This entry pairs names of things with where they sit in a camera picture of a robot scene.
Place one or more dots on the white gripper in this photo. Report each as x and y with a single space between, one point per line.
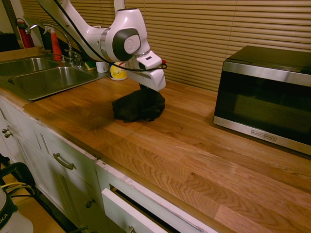
153 78

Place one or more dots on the white base cabinet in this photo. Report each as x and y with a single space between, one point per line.
36 155

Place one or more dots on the narrow beige window blind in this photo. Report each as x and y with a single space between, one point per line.
92 12

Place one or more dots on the orange spray bottle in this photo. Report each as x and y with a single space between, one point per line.
56 47

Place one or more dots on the yellow green sponge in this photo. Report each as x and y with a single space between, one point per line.
90 66

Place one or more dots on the white device with lettering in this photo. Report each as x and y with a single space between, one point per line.
14 221

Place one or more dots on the white window frame post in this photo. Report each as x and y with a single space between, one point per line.
119 4

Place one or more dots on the black steel microwave oven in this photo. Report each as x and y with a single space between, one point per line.
262 102

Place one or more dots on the round metal cabinet knob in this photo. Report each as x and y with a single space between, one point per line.
4 131
8 135
90 203

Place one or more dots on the black stand frame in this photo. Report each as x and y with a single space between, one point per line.
22 170

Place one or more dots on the black cloth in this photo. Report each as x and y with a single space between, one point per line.
138 106

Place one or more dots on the Lysol wipes canister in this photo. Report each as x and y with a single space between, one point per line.
118 72

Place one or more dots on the white open drawer front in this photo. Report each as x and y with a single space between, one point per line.
126 213

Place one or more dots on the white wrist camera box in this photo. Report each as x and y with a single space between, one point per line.
149 60

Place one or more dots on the white water bottle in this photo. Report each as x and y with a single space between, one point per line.
101 67

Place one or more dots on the stainless steel double sink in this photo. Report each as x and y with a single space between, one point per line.
48 78

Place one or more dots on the chrome kitchen faucet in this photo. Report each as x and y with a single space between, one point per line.
66 36

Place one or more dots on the red fire extinguisher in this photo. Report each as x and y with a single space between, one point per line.
26 36

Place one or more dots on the wide beige window blind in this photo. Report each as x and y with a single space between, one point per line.
218 29

